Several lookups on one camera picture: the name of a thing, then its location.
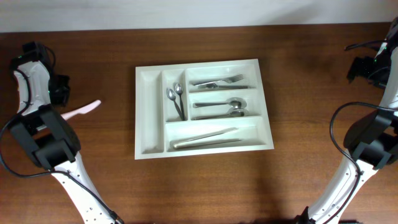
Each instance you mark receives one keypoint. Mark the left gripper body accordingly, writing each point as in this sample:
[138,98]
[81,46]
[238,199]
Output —
[61,90]

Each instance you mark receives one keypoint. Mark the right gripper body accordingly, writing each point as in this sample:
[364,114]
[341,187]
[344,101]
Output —
[359,69]

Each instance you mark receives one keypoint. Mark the white plastic knife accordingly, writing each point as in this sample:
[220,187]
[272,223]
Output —
[83,110]

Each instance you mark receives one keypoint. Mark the small metal teaspoon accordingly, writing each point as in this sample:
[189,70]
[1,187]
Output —
[179,90]
[171,94]

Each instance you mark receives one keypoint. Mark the metal serving tongs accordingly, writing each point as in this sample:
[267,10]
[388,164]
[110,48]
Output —
[202,140]

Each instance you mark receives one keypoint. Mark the metal tablespoon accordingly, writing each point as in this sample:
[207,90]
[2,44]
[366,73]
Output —
[235,103]
[232,113]

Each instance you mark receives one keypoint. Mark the short metal fork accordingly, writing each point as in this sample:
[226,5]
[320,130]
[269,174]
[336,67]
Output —
[213,82]

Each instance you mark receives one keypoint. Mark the long metal fork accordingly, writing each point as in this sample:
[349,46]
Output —
[219,87]

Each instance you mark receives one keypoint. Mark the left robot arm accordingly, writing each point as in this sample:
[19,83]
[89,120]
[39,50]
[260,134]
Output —
[45,135]

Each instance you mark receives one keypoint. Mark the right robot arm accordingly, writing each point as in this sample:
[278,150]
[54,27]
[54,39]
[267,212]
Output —
[370,143]

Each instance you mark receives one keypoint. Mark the white plastic cutlery tray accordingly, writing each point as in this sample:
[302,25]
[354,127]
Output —
[200,108]

